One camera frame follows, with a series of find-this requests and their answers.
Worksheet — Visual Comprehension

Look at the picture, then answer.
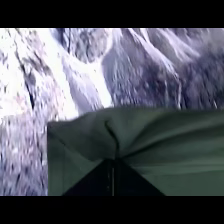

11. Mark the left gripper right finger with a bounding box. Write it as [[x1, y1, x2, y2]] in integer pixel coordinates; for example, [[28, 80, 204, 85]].
[[112, 158, 166, 197]]

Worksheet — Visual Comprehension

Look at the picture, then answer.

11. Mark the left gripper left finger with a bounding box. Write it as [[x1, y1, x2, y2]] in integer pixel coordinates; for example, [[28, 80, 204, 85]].
[[62, 158, 114, 197]]

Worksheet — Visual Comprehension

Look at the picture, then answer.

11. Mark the green garment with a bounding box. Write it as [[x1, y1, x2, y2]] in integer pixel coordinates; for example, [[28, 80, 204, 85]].
[[46, 106, 224, 197]]

